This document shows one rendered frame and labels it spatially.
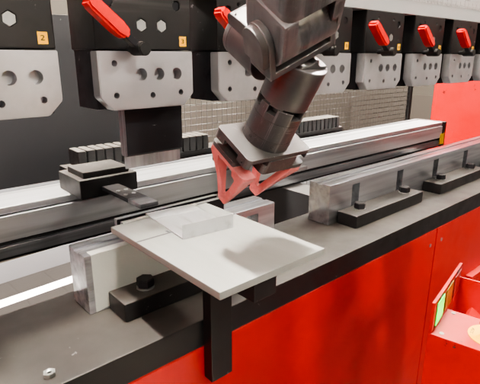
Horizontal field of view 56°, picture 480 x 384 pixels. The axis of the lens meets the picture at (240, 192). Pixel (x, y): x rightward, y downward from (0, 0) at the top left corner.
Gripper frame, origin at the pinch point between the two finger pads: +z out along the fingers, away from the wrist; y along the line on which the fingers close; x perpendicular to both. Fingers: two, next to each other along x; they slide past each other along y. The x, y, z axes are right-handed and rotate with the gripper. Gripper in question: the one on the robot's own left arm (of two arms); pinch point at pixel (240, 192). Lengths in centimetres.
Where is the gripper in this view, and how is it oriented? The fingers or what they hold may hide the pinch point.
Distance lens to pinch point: 59.0
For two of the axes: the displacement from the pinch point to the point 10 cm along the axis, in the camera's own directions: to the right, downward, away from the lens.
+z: -3.4, 7.1, 6.2
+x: 5.6, 6.8, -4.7
